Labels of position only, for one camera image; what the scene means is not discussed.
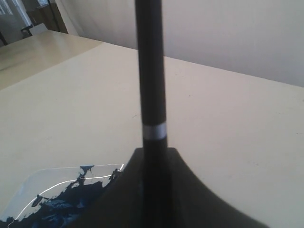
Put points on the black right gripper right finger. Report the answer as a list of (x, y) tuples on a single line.
[(196, 206)]

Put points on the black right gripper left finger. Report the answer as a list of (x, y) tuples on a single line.
[(120, 206)]

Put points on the black paintbrush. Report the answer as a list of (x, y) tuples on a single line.
[(156, 179)]

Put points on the white plate with blue paint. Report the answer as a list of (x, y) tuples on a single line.
[(54, 198)]

